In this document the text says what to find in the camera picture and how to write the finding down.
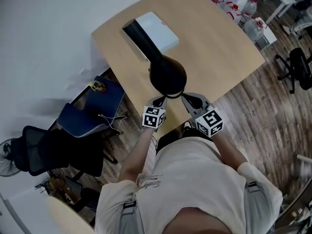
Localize thin white cable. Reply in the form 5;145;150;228
97;113;127;131

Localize black floor fan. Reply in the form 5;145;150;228
0;137;21;178

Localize black desk lamp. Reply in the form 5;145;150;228
121;19;188;100

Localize yellow drink bottle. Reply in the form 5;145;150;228
89;80;107;93

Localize light wood table white legs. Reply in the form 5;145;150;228
91;0;266;137

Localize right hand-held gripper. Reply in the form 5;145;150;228
181;93;224;138

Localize blue chair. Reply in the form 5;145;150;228
57;76;126;138

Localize white flat box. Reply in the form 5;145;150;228
135;11;180;62

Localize grey harness strap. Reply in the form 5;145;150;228
245;181;269;234
120;200;138;234

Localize person's black trousers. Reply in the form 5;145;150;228
155;128;206;154

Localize oval wooden table black base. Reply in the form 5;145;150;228
46;176;101;234

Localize person's white t-shirt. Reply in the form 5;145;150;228
94;137;283;234

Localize low white stand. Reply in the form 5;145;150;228
255;27;278;50

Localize person's right forearm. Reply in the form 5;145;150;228
211;133;249;173

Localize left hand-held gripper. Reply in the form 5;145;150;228
142;96;168;130

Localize black mesh office chair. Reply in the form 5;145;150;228
11;125;120;178

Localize person's left forearm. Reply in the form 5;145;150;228
118;127;156;184

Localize white furniture bar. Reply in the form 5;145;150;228
296;154;312;177

